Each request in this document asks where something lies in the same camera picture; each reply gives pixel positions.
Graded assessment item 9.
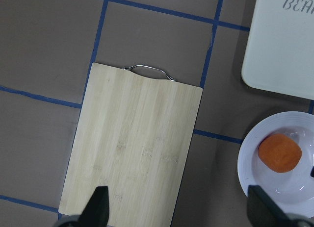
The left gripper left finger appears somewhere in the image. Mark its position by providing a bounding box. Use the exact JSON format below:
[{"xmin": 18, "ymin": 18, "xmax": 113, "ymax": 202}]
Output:
[{"xmin": 53, "ymin": 186, "xmax": 109, "ymax": 227}]

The wooden cutting board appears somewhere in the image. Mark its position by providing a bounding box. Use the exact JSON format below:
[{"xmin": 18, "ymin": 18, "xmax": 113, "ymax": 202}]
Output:
[{"xmin": 58, "ymin": 63, "xmax": 203, "ymax": 227}]

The white round plate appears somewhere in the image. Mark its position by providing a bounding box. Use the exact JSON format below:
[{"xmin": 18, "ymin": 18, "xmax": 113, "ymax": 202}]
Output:
[{"xmin": 237, "ymin": 111, "xmax": 314, "ymax": 218}]

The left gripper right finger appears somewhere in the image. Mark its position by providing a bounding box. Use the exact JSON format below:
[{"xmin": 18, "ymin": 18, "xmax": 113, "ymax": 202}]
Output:
[{"xmin": 247, "ymin": 185, "xmax": 314, "ymax": 227}]

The orange fruit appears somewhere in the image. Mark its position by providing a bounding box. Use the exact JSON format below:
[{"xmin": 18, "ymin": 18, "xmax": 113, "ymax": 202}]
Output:
[{"xmin": 258, "ymin": 133, "xmax": 302, "ymax": 173}]

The cream bear tray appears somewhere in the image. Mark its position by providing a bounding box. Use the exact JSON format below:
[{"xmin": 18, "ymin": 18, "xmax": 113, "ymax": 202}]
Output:
[{"xmin": 241, "ymin": 0, "xmax": 314, "ymax": 100}]

